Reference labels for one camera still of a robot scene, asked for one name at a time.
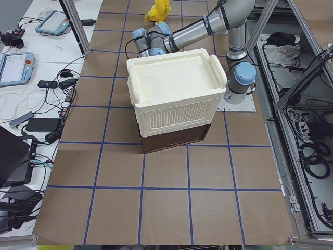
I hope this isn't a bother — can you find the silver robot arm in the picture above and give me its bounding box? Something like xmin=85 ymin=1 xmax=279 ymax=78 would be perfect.
xmin=132 ymin=1 xmax=255 ymax=73

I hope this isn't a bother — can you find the cream plastic storage box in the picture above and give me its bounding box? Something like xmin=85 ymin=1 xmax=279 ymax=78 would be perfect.
xmin=126 ymin=49 xmax=227 ymax=137

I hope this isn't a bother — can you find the yellow plush dinosaur toy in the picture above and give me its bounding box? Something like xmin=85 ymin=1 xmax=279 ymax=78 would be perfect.
xmin=143 ymin=0 xmax=171 ymax=23

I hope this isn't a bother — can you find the black power adapter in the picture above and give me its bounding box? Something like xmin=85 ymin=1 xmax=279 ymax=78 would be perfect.
xmin=26 ymin=118 xmax=59 ymax=132

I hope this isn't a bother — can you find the white cloth rag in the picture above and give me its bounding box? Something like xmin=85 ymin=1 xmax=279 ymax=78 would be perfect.
xmin=267 ymin=45 xmax=300 ymax=67

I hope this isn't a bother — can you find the blue teach pendant far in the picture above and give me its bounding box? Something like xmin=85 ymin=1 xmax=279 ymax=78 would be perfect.
xmin=35 ymin=10 xmax=70 ymax=36

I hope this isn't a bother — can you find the blue teach pendant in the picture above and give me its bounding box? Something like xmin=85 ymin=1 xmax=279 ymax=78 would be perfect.
xmin=35 ymin=10 xmax=70 ymax=36
xmin=1 ymin=52 xmax=35 ymax=87

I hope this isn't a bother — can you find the black laptop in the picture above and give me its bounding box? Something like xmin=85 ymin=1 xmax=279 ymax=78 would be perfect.
xmin=1 ymin=127 xmax=37 ymax=188

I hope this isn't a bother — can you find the blue teach pendant near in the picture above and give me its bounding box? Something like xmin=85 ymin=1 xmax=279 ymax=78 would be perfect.
xmin=1 ymin=52 xmax=35 ymax=87

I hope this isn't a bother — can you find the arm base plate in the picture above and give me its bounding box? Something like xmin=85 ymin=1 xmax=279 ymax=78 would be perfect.
xmin=216 ymin=80 xmax=256 ymax=113

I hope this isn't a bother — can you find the aluminium frame post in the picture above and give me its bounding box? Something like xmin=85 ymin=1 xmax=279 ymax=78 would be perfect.
xmin=59 ymin=0 xmax=91 ymax=56

